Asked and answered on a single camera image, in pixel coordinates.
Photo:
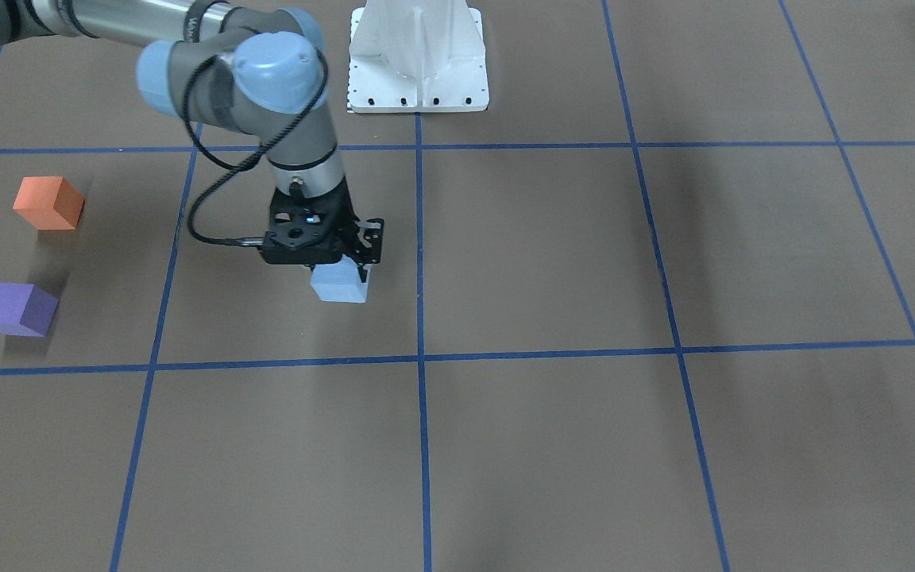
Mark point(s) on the black camera bracket near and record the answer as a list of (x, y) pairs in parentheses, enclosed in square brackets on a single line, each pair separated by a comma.
[(370, 241)]

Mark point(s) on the orange foam block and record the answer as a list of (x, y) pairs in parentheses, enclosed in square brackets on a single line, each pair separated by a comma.
[(49, 203)]

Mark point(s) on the light blue foam block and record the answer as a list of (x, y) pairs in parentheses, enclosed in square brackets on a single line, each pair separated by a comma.
[(339, 282)]

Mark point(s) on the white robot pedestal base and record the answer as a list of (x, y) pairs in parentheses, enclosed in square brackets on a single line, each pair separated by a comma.
[(417, 57)]

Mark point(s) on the purple foam block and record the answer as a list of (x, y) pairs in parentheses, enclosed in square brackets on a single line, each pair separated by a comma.
[(26, 310)]

